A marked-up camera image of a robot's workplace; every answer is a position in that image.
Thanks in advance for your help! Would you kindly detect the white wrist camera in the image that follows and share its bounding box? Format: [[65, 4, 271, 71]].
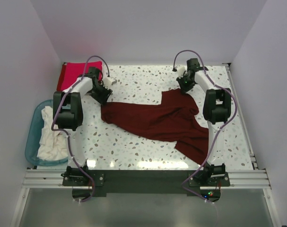
[[173, 66, 186, 78], [103, 77, 117, 87]]

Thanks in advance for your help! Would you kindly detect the dark red t-shirt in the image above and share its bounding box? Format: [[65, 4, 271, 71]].
[[101, 89, 209, 165]]

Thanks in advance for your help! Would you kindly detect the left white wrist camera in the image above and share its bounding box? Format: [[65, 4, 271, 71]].
[[103, 77, 117, 87]]

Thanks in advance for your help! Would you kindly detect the aluminium frame rail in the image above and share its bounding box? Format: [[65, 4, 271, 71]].
[[22, 169, 271, 189]]

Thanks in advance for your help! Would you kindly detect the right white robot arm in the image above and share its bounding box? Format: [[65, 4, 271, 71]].
[[173, 59, 232, 166]]

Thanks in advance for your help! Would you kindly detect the folded pink red t-shirt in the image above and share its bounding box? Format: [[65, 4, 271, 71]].
[[56, 61, 103, 91]]

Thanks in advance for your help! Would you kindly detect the blue plastic basket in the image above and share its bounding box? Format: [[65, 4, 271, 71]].
[[25, 99, 68, 166]]

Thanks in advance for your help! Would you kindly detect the crumpled white t-shirt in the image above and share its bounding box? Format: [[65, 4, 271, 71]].
[[37, 106, 68, 161]]

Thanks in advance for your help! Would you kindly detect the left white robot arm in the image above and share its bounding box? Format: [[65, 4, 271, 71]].
[[51, 67, 113, 168]]

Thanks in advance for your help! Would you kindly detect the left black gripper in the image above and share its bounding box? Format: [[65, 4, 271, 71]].
[[90, 82, 113, 106]]

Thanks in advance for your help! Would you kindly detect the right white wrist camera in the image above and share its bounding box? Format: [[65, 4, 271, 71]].
[[173, 66, 186, 78]]

